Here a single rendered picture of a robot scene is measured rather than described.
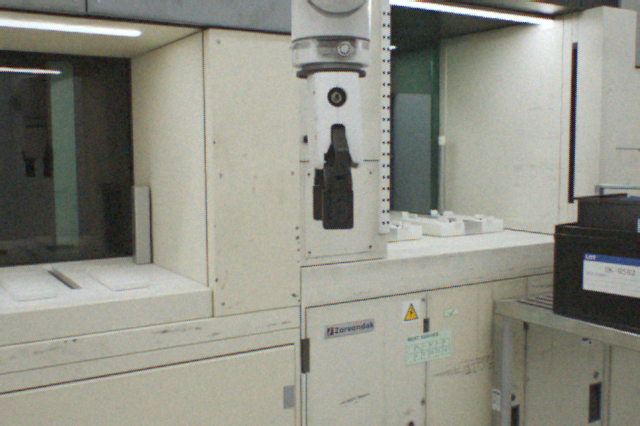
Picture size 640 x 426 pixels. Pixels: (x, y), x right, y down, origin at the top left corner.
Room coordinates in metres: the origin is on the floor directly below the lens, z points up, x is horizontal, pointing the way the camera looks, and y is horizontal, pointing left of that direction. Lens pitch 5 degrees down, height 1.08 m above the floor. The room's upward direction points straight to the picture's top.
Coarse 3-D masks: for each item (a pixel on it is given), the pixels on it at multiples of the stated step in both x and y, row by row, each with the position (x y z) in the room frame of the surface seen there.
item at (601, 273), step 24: (576, 240) 1.31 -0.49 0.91; (600, 240) 1.28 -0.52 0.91; (624, 240) 1.24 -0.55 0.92; (576, 264) 1.31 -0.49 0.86; (600, 264) 1.28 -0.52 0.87; (624, 264) 1.24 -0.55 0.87; (576, 288) 1.31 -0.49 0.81; (600, 288) 1.28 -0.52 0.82; (624, 288) 1.24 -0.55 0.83; (576, 312) 1.31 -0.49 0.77; (600, 312) 1.28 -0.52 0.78; (624, 312) 1.24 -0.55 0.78
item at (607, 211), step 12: (600, 192) 1.42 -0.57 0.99; (588, 204) 1.34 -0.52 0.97; (600, 204) 1.32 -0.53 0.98; (612, 204) 1.30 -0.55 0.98; (624, 204) 1.28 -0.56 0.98; (636, 204) 1.27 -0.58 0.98; (588, 216) 1.34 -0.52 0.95; (600, 216) 1.32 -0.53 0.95; (612, 216) 1.30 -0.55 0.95; (624, 216) 1.28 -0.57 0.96; (636, 216) 1.27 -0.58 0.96; (612, 228) 1.30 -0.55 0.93; (624, 228) 1.28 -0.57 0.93; (636, 228) 1.27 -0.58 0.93
